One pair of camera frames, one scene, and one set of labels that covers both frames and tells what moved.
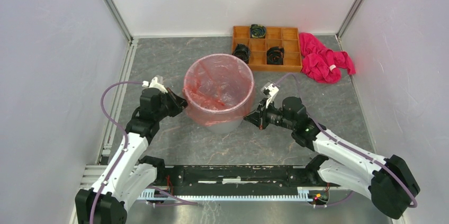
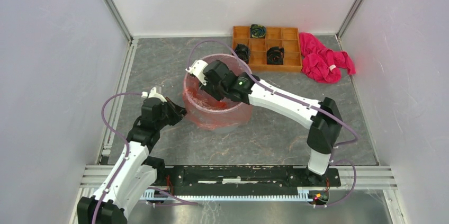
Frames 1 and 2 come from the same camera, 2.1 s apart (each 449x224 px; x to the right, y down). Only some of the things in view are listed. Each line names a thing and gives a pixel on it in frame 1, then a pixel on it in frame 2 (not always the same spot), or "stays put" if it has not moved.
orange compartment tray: x=287 y=37 stays put
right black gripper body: x=270 y=115 → x=217 y=91
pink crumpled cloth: x=321 y=64 stays put
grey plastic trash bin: x=219 y=89 stays put
